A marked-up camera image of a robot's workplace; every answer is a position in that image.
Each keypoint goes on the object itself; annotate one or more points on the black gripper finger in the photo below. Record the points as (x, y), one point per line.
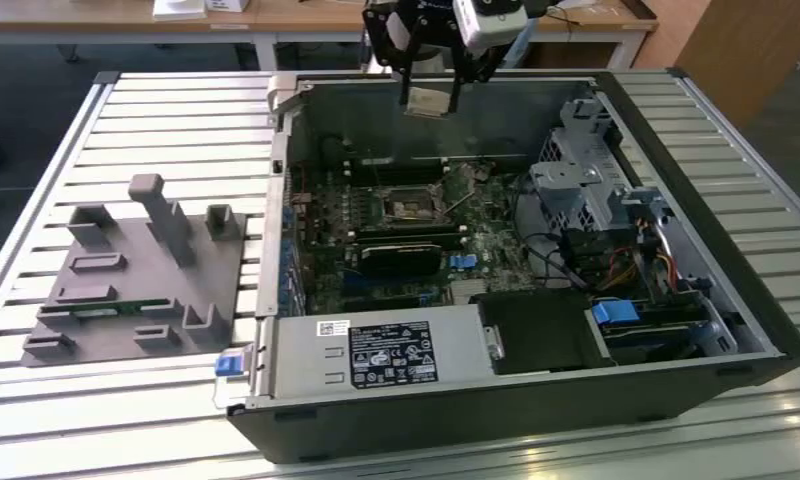
(456, 90)
(381, 35)

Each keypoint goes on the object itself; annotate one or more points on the silver CPU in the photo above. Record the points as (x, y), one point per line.
(426, 102)

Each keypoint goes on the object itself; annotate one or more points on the metal locking lever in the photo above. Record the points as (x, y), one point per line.
(457, 202)
(377, 175)

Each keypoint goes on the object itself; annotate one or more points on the CPU socket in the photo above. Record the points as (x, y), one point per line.
(409, 206)

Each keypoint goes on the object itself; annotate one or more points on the pale blue teach pendant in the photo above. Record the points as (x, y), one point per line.
(518, 57)

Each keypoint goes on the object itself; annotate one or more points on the metal drive cage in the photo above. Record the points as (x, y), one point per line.
(560, 180)

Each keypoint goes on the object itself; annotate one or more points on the green motherboard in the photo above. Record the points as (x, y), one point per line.
(493, 240)

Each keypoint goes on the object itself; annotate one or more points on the blue connector block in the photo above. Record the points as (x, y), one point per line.
(462, 262)

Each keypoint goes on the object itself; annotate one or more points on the black graphics card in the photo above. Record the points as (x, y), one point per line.
(400, 260)

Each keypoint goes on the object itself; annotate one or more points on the silver chipset heatsink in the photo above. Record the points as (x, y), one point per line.
(468, 290)

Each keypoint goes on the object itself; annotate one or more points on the wooden cabinet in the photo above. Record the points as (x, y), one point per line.
(740, 50)

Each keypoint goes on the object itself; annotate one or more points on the wooden desk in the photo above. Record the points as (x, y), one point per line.
(73, 22)

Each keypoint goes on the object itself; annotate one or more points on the black plastic shroud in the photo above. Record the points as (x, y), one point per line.
(540, 330)

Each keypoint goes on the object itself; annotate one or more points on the blue disk carrier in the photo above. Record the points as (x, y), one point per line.
(613, 312)

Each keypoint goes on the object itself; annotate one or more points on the silver power supply unit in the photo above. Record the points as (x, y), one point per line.
(293, 345)

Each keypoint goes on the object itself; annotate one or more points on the grey parts rack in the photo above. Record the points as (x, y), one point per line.
(146, 280)

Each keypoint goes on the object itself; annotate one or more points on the blue case latch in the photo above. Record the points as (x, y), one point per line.
(229, 365)

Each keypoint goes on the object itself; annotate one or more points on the green RAM stick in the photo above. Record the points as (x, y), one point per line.
(129, 306)

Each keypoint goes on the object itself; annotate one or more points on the black open PC case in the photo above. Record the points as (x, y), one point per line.
(440, 430)

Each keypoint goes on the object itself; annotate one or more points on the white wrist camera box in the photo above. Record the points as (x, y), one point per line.
(489, 22)

